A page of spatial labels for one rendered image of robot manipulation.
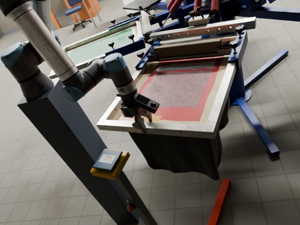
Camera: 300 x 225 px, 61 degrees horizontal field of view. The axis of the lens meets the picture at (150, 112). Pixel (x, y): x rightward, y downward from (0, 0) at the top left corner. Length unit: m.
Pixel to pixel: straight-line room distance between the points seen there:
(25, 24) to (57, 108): 0.49
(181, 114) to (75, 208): 1.53
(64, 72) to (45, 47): 0.10
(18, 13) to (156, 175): 1.67
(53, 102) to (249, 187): 1.43
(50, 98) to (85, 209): 1.29
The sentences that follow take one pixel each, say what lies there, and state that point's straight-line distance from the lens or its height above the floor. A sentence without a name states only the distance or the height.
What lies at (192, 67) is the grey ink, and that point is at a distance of 1.44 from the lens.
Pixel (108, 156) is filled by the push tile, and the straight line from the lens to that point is 1.10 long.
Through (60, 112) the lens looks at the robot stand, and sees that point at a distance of 1.31.
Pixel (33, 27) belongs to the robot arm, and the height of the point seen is 1.53.
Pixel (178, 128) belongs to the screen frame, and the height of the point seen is 0.99.
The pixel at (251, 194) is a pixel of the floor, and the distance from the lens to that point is 1.97.
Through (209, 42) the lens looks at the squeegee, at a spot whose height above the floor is 1.06.
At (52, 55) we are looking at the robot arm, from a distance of 0.94.
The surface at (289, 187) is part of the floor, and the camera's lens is 2.00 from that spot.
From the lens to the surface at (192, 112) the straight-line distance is 1.14.
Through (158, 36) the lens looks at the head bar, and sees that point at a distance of 1.80.
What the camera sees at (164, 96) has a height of 0.96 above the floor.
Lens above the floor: 1.68
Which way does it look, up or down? 36 degrees down
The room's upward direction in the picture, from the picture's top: 24 degrees counter-clockwise
